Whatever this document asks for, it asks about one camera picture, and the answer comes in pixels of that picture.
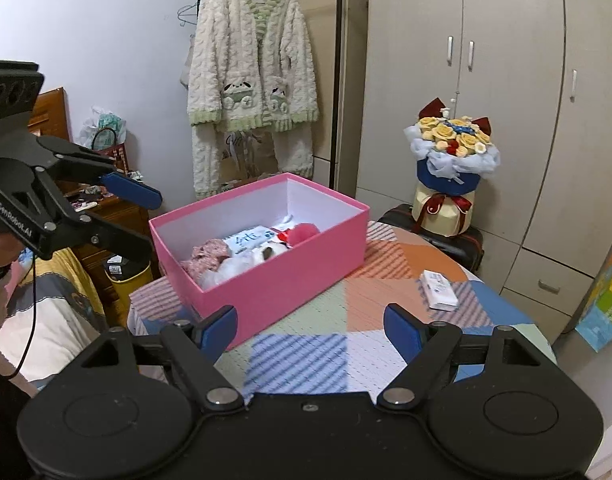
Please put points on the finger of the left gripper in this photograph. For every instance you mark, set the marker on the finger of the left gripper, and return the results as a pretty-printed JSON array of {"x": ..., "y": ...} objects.
[
  {"x": 110, "y": 174},
  {"x": 110, "y": 239}
]

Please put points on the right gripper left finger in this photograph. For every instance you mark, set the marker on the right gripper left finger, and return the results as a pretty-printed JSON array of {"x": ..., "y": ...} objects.
[{"x": 193, "y": 351}]

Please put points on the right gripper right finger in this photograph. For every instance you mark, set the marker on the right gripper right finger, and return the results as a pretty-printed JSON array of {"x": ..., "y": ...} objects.
[{"x": 428, "y": 350}]

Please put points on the small white tissue pack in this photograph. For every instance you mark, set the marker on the small white tissue pack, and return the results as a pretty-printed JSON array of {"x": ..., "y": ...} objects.
[{"x": 438, "y": 291}]

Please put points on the white plush toy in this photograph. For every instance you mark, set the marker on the white plush toy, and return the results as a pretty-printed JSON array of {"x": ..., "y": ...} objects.
[{"x": 241, "y": 263}]

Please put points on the blue white tissue pack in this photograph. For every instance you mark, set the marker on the blue white tissue pack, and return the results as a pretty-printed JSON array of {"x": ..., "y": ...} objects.
[{"x": 248, "y": 239}]

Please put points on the pink fluffy pompom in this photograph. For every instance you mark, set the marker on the pink fluffy pompom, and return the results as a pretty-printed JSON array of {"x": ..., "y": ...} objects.
[{"x": 300, "y": 233}]

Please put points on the floral pink cloth scrunchie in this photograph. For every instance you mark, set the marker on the floral pink cloth scrunchie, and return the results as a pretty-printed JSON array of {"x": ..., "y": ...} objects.
[{"x": 206, "y": 257}]

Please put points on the left hand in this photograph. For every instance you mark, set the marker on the left hand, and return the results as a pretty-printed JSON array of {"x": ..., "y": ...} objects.
[{"x": 0, "y": 249}]

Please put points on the wooden cabinet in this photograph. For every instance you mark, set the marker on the wooden cabinet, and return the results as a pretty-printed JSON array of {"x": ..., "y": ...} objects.
[{"x": 48, "y": 118}]

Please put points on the yellow bin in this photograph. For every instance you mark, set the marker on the yellow bin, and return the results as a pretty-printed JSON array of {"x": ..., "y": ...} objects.
[{"x": 126, "y": 276}]

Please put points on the patchwork tablecloth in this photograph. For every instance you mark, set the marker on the patchwork tablecloth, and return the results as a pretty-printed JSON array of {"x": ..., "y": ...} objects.
[{"x": 336, "y": 342}]

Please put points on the pink cardboard box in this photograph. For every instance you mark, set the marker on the pink cardboard box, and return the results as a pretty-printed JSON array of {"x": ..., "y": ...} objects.
[{"x": 274, "y": 288}]

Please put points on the colourful paper gift bag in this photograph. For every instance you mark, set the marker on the colourful paper gift bag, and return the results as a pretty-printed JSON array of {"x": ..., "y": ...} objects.
[{"x": 595, "y": 325}]

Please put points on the white fluffy cardigan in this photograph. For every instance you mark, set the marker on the white fluffy cardigan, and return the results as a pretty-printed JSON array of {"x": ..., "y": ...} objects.
[{"x": 251, "y": 76}]

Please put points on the flower bouquet blue wrap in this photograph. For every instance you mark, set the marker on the flower bouquet blue wrap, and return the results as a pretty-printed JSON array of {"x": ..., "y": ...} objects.
[{"x": 452, "y": 156}]

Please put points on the grey wardrobe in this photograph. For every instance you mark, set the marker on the grey wardrobe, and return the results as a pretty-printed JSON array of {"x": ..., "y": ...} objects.
[{"x": 541, "y": 72}]

